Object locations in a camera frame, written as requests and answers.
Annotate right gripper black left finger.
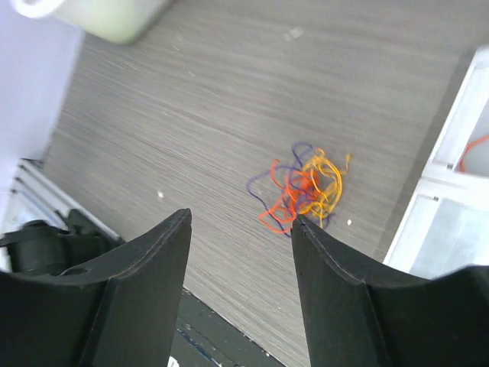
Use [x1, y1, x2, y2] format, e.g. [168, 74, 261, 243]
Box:
[0, 207, 193, 367]

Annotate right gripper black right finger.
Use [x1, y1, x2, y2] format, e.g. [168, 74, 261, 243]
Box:
[291, 216, 488, 366]

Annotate colourful wire bundle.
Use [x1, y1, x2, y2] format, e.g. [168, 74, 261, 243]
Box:
[245, 141, 351, 236]

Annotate orange wire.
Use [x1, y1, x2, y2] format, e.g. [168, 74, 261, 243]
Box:
[458, 133, 489, 174]

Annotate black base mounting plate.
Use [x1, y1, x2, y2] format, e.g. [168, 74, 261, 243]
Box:
[0, 209, 283, 367]

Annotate white compartment tray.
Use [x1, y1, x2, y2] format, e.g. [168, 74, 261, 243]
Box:
[383, 46, 488, 279]

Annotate white plastic fruit basket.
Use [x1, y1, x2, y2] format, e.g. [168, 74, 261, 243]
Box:
[10, 0, 170, 44]

